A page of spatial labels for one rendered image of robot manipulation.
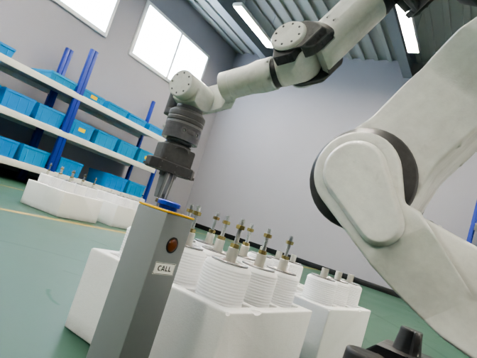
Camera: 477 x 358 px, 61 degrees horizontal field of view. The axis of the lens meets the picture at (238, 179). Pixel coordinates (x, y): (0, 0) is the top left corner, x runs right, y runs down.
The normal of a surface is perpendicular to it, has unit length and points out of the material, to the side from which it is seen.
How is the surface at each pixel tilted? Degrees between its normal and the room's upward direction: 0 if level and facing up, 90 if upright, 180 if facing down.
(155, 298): 90
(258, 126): 90
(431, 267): 108
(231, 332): 90
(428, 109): 90
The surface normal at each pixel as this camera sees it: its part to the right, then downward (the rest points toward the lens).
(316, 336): -0.55, -0.26
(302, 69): 0.57, 0.52
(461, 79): -0.70, 0.10
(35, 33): 0.82, 0.20
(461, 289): -0.29, 0.12
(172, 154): 0.60, 0.11
